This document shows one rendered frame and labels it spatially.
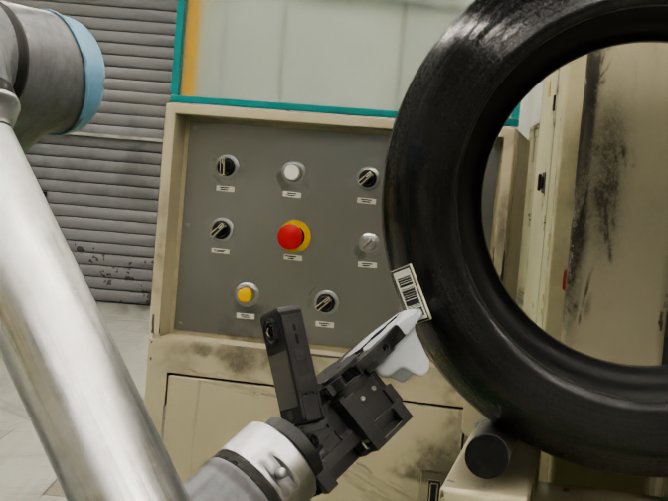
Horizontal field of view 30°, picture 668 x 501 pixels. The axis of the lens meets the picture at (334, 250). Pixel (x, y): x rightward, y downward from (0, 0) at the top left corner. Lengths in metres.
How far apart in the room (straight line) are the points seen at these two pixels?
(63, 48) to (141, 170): 9.57
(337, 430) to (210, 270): 0.86
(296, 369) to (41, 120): 0.33
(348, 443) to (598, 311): 0.54
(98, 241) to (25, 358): 9.84
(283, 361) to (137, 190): 9.59
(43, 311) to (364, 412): 0.34
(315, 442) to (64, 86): 0.41
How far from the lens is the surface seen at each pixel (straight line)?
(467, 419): 1.63
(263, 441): 1.14
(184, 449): 2.01
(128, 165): 10.77
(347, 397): 1.18
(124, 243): 10.79
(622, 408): 1.26
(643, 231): 1.62
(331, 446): 1.19
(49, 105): 1.18
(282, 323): 1.17
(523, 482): 1.35
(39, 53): 1.16
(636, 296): 1.63
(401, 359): 1.23
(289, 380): 1.18
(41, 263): 1.01
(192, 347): 1.98
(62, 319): 0.99
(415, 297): 1.27
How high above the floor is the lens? 1.16
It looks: 3 degrees down
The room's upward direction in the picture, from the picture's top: 5 degrees clockwise
